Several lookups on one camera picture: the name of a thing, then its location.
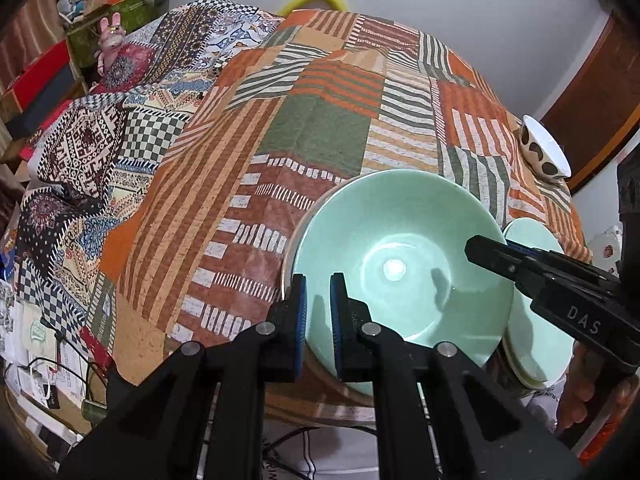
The red box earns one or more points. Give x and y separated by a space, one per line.
40 72

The green plate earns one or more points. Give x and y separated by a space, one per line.
535 320

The striped brown curtain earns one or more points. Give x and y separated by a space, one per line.
25 35

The green bowl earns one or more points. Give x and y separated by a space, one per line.
380 230

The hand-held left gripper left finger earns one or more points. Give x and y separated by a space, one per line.
300 320

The person's right hand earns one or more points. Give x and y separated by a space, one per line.
572 390

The checkered patterned blanket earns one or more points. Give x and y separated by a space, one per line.
100 135

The green box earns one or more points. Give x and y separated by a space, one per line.
125 15

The pile of white papers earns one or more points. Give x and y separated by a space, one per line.
35 330

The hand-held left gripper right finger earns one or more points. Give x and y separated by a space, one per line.
337 330

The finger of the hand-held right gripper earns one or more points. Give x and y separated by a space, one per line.
495 257

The dark blue box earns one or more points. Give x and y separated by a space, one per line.
45 102

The pink rabbit toy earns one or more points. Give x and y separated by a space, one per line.
111 40

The brown wooden door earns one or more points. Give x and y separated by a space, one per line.
600 110

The white plate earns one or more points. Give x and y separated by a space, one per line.
530 385

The white patterned bowl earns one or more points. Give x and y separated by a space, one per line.
542 155

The orange striped patchwork tablecloth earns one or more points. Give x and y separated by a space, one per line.
300 135

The white printed bag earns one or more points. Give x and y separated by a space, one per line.
605 250

